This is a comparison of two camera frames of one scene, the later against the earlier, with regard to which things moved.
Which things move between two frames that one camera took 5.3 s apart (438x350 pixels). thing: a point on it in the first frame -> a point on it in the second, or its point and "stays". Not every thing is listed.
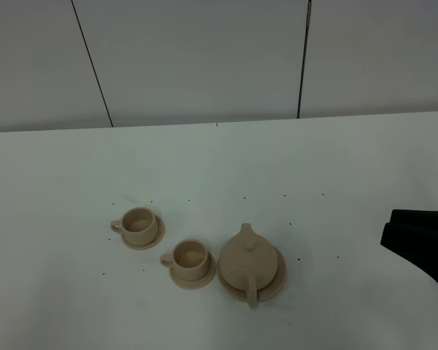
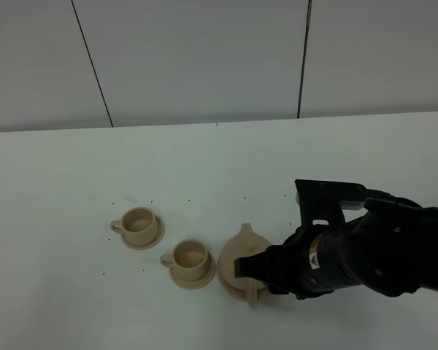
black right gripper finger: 420,220 -> 260,266
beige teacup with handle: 189,259 stays
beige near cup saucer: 198,284 stays
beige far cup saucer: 160,234 stays
